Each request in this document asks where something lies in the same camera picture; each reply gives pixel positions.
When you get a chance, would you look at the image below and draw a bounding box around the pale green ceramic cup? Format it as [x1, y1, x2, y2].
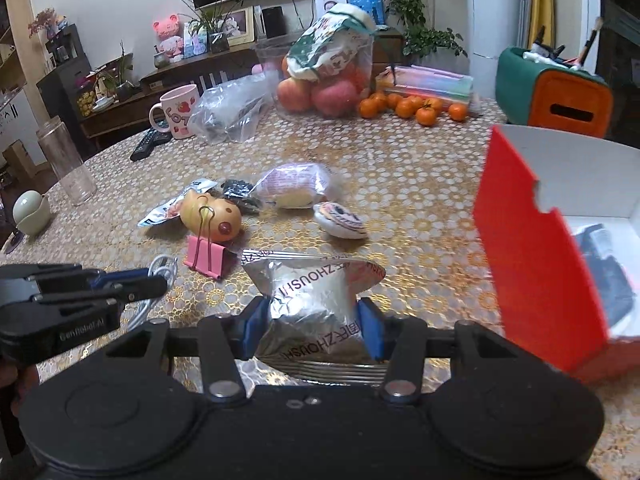
[12, 189, 52, 237]

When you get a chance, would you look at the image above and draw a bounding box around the white cable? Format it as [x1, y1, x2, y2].
[131, 255, 179, 332]

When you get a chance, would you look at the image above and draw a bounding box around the clear glass bottle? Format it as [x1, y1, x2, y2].
[36, 116, 98, 207]

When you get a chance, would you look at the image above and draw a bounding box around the leafy green potted plant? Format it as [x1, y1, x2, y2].
[385, 0, 469, 59]

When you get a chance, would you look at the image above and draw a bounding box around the dark packet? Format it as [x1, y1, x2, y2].
[570, 225, 637, 332]

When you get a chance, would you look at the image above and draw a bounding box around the grass-leaved potted plant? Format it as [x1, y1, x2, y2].
[177, 0, 247, 56]

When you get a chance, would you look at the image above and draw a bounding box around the blue picture card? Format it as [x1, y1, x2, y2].
[348, 0, 387, 26]

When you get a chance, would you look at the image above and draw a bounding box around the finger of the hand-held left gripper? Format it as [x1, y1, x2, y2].
[30, 276, 169, 312]
[0, 262, 153, 288]

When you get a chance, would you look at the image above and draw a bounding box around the Christmas-printed cloth bag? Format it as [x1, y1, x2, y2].
[286, 2, 377, 82]

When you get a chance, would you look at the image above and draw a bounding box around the pastel picture card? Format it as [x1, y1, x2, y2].
[184, 22, 209, 59]

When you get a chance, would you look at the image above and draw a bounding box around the red apple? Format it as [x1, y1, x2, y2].
[276, 79, 315, 113]
[311, 82, 358, 118]

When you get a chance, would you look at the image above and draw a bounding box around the desktop with floral lace cloth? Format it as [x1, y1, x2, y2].
[0, 72, 511, 386]

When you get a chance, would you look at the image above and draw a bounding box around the red and white cardboard box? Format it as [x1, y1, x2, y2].
[472, 125, 640, 386]

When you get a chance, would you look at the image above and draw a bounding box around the pile of tangerines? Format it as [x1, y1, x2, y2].
[357, 91, 471, 127]

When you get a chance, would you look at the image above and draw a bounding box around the clear plastic fruit container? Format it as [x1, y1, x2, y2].
[255, 35, 377, 117]

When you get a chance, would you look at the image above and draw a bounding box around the white sausage packet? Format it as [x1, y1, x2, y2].
[137, 180, 219, 229]

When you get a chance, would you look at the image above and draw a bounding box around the pink bread packet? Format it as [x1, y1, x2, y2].
[252, 162, 337, 210]

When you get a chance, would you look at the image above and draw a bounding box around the black speaker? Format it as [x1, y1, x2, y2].
[261, 6, 287, 40]

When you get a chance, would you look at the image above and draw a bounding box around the pink bear plush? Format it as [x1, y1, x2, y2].
[152, 15, 189, 64]

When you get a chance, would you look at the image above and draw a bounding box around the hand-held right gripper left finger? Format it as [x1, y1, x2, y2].
[117, 296, 273, 403]

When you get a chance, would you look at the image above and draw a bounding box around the pink strawberry mug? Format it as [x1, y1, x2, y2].
[149, 85, 201, 140]

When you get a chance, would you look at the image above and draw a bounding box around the yellow duck-shaped toy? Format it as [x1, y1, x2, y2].
[179, 191, 244, 244]

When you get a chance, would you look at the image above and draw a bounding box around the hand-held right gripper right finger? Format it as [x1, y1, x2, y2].
[355, 297, 511, 403]

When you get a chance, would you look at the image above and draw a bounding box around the clear plastic zip bag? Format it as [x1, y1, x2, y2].
[189, 76, 277, 145]

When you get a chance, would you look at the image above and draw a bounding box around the dark snack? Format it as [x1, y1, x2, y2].
[220, 179, 265, 215]

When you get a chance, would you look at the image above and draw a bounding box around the wooden sideboard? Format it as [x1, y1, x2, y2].
[80, 27, 407, 139]

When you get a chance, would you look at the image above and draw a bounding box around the silver foil snack packet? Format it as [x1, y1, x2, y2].
[241, 247, 388, 367]

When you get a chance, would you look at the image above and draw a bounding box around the pink binder clip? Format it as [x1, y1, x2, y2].
[182, 205, 239, 281]

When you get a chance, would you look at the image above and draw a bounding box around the long black remote control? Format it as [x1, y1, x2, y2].
[130, 129, 171, 162]

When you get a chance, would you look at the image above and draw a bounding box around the round printed packet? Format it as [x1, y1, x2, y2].
[312, 201, 370, 240]

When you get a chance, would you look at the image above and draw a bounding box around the black cabinet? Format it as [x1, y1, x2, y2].
[36, 22, 94, 122]

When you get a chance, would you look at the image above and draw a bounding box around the wooden photo frame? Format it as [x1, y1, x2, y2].
[217, 7, 255, 44]

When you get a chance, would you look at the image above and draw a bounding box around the green and orange storage box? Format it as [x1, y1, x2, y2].
[495, 46, 615, 139]

